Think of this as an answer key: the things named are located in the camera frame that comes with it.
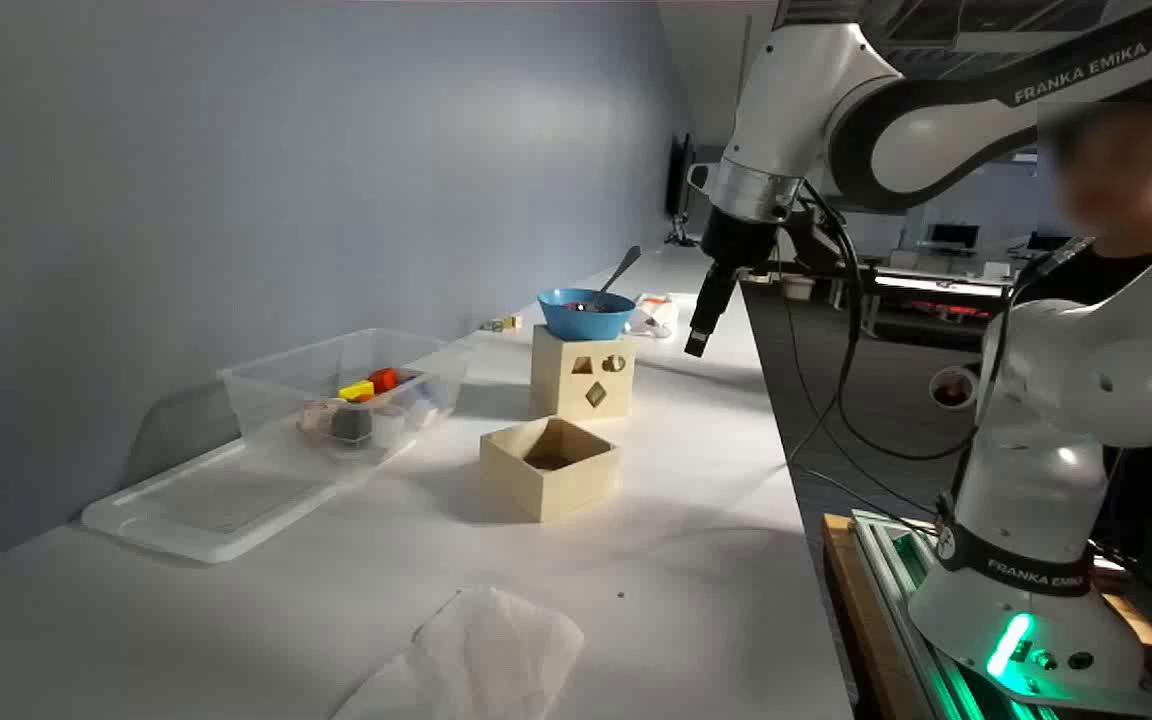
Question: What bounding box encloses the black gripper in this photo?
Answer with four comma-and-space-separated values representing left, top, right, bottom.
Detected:
679, 208, 783, 360

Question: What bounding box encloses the wooden shape sorter box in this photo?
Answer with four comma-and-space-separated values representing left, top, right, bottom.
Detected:
527, 324, 638, 424

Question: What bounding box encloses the open wooden box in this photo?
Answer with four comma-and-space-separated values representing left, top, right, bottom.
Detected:
474, 416, 622, 528

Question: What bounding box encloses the clear plastic container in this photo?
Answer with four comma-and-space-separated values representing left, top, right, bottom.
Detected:
217, 324, 469, 472

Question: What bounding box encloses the clear plastic container lid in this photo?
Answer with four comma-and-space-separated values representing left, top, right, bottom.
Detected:
75, 436, 342, 569

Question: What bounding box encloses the metal spoon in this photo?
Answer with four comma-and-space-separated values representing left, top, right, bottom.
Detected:
594, 240, 644, 299

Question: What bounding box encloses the blue plastic bowl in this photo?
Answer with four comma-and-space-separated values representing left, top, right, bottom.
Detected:
537, 284, 638, 342

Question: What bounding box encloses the background desk with equipment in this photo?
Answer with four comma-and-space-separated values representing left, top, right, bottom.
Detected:
865, 217, 1047, 353

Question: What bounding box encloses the small white round cup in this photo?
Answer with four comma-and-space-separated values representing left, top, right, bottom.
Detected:
929, 363, 980, 411

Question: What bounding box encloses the wooden robot mounting platform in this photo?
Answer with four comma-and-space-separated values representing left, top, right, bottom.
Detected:
819, 508, 1152, 720

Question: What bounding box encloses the dark round toy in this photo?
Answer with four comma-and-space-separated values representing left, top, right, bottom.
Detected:
322, 403, 380, 452

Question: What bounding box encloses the white crumpled tissue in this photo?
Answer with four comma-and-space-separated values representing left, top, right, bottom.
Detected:
333, 579, 587, 720

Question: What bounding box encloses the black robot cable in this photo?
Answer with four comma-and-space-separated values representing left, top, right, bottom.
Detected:
778, 180, 985, 466

